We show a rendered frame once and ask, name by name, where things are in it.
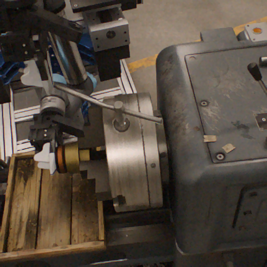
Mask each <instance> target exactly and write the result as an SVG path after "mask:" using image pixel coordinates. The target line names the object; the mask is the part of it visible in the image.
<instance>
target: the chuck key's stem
mask: <svg viewBox="0 0 267 267"><path fill-rule="evenodd" d="M123 109H124V105H123V102H121V101H116V102H115V103H114V111H115V116H116V120H117V121H118V126H120V127H124V125H125V122H124V121H125V114H124V113H122V111H123Z"/></svg>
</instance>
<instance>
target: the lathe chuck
mask: <svg viewBox="0 0 267 267"><path fill-rule="evenodd" d="M108 98H114V99H112V100H107V99H108ZM103 99H105V100H103V101H102V102H103V103H107V104H111V105H114V103H115V102H116V101H121V102H123V105H124V108H125V109H128V110H132V111H136V112H139V107H138V99H137V93H128V94H123V95H114V96H104V97H103ZM102 118H103V133H104V140H105V150H106V160H107V169H108V177H109V182H110V189H111V195H112V197H113V198H116V197H117V196H120V195H123V197H125V200H126V203H124V204H121V205H119V204H114V208H115V211H116V212H123V211H132V210H142V209H149V208H150V198H149V186H148V181H147V171H146V165H145V156H144V147H143V137H142V128H141V124H140V118H137V117H133V116H131V115H128V114H125V119H126V120H128V122H129V126H128V128H127V129H124V130H118V129H117V128H116V127H115V122H116V116H115V111H113V110H108V109H106V108H102Z"/></svg>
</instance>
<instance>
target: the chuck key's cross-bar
mask: <svg viewBox="0 0 267 267"><path fill-rule="evenodd" d="M23 70H24V69H22V68H20V69H19V70H18V72H20V73H21V74H23V75H24V73H23ZM54 88H57V89H59V90H61V91H63V92H66V93H69V94H71V95H73V96H75V97H78V98H80V99H82V100H85V101H88V102H89V103H92V104H94V105H97V106H100V107H103V108H106V109H108V110H113V111H114V105H111V104H107V103H103V102H100V101H99V100H96V99H94V98H91V97H89V96H86V95H85V94H82V93H80V92H78V91H75V90H72V89H71V88H68V87H66V86H63V85H61V84H58V83H57V82H54ZM122 113H124V114H128V115H131V116H133V117H137V118H142V119H145V120H150V121H152V122H156V123H158V124H161V122H162V119H161V118H158V117H154V116H152V115H148V114H144V113H140V112H136V111H132V110H128V109H125V108H124V109H123V111H122Z"/></svg>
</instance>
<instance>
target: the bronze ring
mask: <svg viewBox="0 0 267 267"><path fill-rule="evenodd" d="M85 161H93V154H92V148H82V149H79V146H78V141H77V142H74V143H67V144H66V146H64V145H63V146H59V147H56V148H55V164H56V169H57V172H58V173H59V174H66V173H67V172H68V174H78V173H80V162H85Z"/></svg>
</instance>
